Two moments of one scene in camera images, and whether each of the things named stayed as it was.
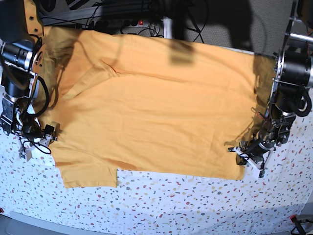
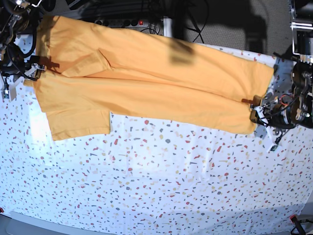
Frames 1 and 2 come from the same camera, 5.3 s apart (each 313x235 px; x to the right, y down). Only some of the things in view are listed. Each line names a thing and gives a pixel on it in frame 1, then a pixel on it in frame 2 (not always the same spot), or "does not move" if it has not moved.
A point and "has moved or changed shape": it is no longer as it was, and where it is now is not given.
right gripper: [260, 149] -> [287, 111]
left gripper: [15, 118] -> [19, 64]
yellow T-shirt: [116, 101] has moved or changed shape
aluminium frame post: [167, 27] does not move
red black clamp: [298, 229] does not move
